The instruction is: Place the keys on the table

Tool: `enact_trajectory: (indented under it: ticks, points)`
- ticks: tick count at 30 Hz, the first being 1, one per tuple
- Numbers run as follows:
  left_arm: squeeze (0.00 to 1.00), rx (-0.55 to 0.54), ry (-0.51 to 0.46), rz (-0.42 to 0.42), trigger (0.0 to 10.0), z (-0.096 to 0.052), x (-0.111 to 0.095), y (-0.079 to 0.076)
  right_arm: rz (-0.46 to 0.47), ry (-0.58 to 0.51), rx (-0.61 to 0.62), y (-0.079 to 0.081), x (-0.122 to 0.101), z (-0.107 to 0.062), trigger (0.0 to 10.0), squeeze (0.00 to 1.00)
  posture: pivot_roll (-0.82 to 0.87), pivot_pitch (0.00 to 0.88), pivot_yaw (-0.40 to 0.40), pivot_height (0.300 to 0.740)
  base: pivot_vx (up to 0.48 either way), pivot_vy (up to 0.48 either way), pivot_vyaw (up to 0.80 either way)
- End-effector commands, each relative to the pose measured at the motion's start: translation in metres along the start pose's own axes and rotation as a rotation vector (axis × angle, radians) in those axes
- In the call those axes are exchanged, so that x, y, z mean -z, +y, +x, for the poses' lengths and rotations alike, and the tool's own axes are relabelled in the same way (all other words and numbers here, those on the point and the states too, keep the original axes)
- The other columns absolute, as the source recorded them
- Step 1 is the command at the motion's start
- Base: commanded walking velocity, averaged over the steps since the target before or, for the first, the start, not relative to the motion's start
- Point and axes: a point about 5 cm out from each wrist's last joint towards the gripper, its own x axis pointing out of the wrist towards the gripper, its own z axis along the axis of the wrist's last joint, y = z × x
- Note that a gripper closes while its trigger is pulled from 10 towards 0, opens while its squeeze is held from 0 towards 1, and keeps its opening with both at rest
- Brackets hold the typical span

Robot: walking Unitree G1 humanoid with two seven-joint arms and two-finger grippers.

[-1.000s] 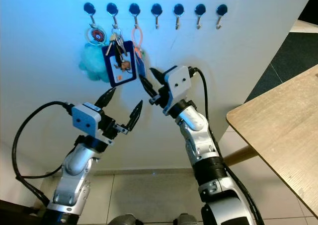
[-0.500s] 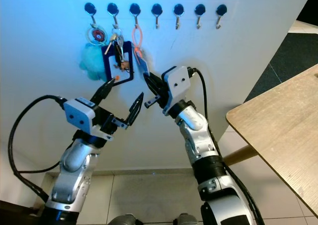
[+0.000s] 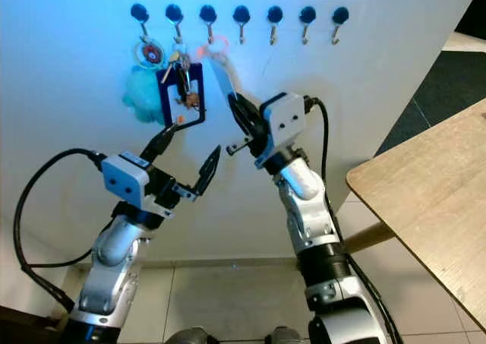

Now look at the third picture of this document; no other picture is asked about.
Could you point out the keys with blue frame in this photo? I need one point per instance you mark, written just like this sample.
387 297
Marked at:
167 93

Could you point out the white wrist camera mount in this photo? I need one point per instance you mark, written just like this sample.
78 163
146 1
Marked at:
125 181
287 118

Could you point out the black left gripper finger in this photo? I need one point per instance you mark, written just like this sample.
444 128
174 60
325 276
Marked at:
209 169
161 140

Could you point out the light wooden table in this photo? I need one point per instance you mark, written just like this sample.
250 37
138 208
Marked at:
425 184

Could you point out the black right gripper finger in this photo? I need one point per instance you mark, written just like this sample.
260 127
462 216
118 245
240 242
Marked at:
241 120
257 118

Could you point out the wooden table leg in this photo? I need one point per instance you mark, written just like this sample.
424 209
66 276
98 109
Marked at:
368 238

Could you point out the black knob metal hook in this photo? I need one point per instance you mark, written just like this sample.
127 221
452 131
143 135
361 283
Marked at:
207 13
174 12
275 14
340 14
139 12
241 13
307 14

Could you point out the white chair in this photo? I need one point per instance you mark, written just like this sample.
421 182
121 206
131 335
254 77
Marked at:
467 42

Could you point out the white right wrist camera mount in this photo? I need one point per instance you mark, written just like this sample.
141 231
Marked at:
287 118

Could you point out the dark low furniture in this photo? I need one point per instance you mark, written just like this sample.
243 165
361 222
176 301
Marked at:
26 332

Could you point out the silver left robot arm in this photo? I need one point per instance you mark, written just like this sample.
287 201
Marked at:
118 264

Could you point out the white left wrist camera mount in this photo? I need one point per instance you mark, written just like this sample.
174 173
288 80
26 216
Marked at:
125 181

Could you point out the grey left robot foot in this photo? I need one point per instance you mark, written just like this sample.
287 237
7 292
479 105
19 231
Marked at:
186 336

